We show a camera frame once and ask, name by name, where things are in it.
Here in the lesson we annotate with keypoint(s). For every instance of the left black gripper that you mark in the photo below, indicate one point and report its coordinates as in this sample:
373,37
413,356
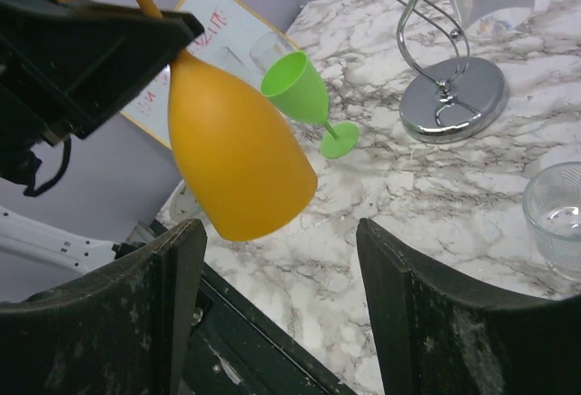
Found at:
68,67

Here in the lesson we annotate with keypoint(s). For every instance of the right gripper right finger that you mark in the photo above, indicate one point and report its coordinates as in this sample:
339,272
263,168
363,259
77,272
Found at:
439,331

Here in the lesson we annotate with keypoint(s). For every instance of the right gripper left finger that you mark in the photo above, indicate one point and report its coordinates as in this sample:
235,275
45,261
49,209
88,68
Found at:
120,329

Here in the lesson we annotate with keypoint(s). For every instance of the orange plastic wine glass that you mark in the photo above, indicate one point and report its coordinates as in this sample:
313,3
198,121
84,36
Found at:
235,151

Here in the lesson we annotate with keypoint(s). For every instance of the green plastic wine glass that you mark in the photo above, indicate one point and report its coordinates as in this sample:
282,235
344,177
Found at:
296,88

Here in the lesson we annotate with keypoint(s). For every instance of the chrome wine glass rack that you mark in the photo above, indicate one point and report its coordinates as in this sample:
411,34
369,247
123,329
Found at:
454,99

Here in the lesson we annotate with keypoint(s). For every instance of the clear tape roll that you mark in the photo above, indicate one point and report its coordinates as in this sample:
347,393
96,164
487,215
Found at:
183,206

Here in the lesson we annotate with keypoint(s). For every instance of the small whiteboard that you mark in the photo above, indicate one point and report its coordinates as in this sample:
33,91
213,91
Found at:
231,30

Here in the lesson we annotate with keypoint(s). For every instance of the clear glass tumbler left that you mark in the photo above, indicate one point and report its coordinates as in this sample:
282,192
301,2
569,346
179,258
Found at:
269,49

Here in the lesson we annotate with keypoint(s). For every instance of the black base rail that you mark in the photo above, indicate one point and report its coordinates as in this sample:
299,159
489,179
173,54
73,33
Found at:
233,348

